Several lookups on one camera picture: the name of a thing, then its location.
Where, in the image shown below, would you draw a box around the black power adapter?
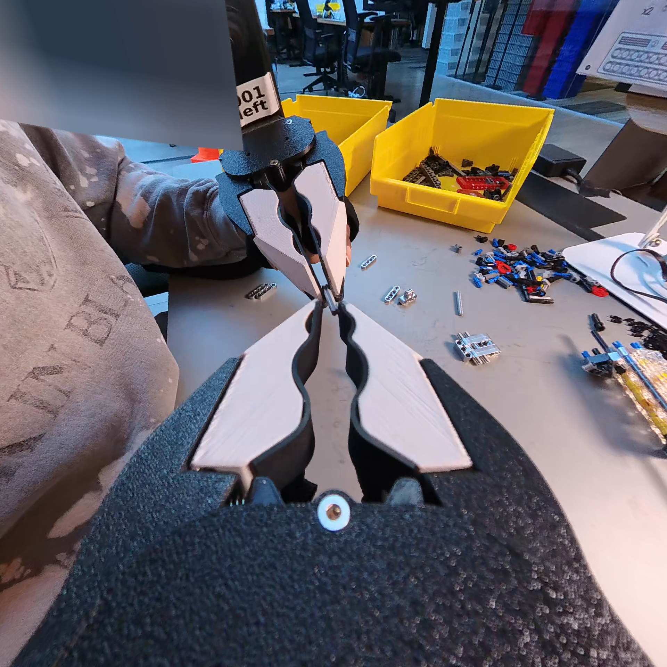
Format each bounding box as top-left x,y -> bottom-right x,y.
536,144 -> 588,179

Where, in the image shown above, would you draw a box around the clear engine block model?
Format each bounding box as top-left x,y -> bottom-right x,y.
580,327 -> 667,445

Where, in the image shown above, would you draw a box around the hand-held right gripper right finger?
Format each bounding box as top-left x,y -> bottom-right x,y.
339,301 -> 473,505

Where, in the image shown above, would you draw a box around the white instruction sheet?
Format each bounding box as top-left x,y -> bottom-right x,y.
577,0 -> 667,87

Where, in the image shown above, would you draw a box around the black table leg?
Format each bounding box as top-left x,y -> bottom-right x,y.
419,0 -> 450,107

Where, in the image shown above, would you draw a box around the pile of black pins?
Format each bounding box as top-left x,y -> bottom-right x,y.
609,314 -> 667,355

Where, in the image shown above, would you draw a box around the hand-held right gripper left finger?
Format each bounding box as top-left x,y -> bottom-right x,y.
189,299 -> 325,498

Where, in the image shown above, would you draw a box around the white lamp base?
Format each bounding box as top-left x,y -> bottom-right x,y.
562,232 -> 667,330

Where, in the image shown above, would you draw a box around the black office chair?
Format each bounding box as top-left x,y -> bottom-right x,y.
294,0 -> 345,94
341,0 -> 403,102

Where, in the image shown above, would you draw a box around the chrome beam assembly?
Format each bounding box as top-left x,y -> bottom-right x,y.
454,332 -> 501,365

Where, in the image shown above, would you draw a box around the pile of mixed small connectors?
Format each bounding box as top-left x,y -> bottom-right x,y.
470,237 -> 609,304

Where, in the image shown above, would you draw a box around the pile of black red beams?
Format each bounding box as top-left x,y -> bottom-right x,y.
402,147 -> 519,202

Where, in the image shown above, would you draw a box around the stack of red bins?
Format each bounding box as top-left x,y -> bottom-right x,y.
522,0 -> 561,96

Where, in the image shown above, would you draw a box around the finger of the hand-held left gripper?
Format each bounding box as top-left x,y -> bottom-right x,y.
239,188 -> 326,301
293,160 -> 350,301

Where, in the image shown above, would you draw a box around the black adapter cable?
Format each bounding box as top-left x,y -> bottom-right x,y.
565,166 -> 611,198

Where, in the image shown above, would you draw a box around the dark stand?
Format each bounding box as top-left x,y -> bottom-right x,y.
578,91 -> 667,209

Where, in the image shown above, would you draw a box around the grey drawer cabinet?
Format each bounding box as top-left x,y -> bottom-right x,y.
485,0 -> 532,87

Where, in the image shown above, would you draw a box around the yellow storage bin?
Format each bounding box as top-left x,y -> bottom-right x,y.
370,97 -> 555,234
280,94 -> 393,198

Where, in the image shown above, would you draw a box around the stack of blue bins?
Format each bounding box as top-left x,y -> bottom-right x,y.
542,0 -> 621,100

